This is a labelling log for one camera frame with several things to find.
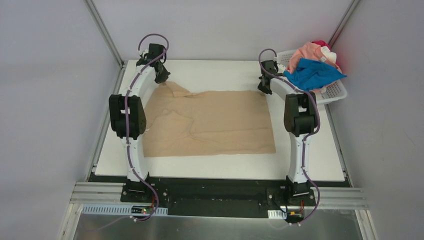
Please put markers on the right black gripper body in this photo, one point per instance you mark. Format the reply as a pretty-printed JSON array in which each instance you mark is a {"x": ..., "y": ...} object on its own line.
[{"x": 263, "y": 84}]

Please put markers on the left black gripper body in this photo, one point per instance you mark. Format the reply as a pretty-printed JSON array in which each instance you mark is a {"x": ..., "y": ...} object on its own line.
[{"x": 161, "y": 75}]

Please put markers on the beige t shirt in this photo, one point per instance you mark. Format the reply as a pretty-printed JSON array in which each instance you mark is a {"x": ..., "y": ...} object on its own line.
[{"x": 181, "y": 123}]

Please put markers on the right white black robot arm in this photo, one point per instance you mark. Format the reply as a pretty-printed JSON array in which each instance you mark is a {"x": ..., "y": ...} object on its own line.
[{"x": 301, "y": 120}]

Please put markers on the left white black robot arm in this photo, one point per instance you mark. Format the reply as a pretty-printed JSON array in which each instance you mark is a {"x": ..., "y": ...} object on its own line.
[{"x": 127, "y": 115}]

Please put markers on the blue t shirt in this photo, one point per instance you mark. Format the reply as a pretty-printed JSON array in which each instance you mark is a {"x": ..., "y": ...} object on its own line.
[{"x": 312, "y": 74}]

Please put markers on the pink t shirt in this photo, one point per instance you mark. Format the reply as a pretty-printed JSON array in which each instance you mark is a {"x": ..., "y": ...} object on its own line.
[{"x": 310, "y": 51}]

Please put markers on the red t shirt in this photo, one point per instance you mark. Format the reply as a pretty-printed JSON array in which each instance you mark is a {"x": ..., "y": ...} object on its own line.
[{"x": 322, "y": 43}]

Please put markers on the white t shirt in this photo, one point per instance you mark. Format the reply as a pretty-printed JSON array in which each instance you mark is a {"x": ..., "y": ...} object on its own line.
[{"x": 328, "y": 54}]

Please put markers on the white plastic laundry basket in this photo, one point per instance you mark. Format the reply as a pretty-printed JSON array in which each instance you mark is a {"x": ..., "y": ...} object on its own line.
[{"x": 330, "y": 93}]

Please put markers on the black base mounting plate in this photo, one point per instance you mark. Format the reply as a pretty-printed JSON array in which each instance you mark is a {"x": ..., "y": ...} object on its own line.
[{"x": 223, "y": 198}]

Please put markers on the left aluminium frame post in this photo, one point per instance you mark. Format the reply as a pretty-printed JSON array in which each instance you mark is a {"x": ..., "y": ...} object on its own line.
[{"x": 100, "y": 24}]

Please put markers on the aluminium frame post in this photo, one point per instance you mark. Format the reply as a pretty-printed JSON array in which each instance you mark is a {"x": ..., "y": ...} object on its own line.
[
  {"x": 343, "y": 22},
  {"x": 100, "y": 24}
]

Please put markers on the right aluminium frame post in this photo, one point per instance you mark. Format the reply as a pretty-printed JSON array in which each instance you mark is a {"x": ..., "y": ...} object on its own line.
[{"x": 343, "y": 22}]

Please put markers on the right white cable duct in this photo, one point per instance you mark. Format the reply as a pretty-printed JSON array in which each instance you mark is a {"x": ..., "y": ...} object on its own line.
[{"x": 277, "y": 214}]

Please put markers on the white cable duct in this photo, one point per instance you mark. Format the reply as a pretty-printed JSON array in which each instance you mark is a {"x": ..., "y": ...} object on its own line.
[
  {"x": 117, "y": 210},
  {"x": 277, "y": 214}
]

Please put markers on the aluminium front rail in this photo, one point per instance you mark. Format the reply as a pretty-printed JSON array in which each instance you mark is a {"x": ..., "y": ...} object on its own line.
[{"x": 339, "y": 198}]

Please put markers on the left white cable duct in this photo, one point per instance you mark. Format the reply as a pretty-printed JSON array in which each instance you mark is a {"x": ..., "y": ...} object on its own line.
[{"x": 117, "y": 210}]

